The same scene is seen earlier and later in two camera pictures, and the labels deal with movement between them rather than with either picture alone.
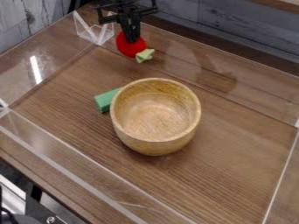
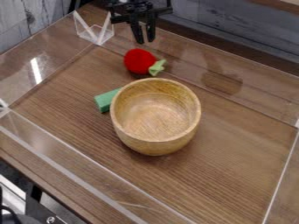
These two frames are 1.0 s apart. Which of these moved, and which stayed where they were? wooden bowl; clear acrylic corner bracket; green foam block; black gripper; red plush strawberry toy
Moved: red plush strawberry toy; black gripper
Stayed: green foam block; wooden bowl; clear acrylic corner bracket
